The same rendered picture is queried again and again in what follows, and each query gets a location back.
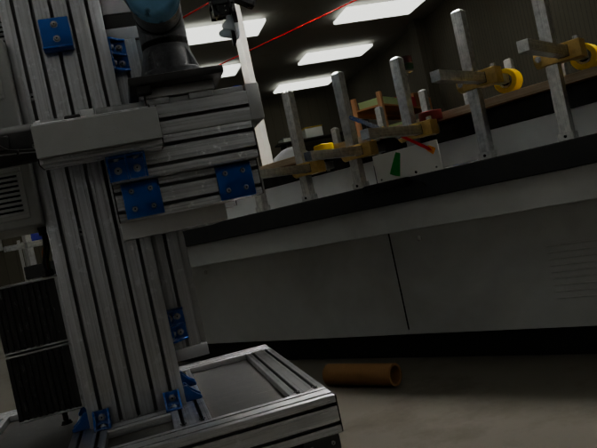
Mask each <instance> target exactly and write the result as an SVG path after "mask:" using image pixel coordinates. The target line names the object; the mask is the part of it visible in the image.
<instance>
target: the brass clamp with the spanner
mask: <svg viewBox="0 0 597 448"><path fill-rule="evenodd" d="M418 124H421V128H422V134H419V135H416V136H406V137H408V138H410V139H413V140H414V139H422V138H425V137H428V136H431V135H435V134H438V133H440V132H439V128H438V124H437V119H427V120H425V121H421V122H418V123H415V124H410V125H418Z"/></svg>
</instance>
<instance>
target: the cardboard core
mask: <svg viewBox="0 0 597 448"><path fill-rule="evenodd" d="M322 378H323V381H324V382H325V384H327V385H329V386H380V387H397V386H398V385H400V383H401V380H402V370H401V367H400V365H398V364H397V363H378V364H326V365H325V366H324V368H323V371H322Z"/></svg>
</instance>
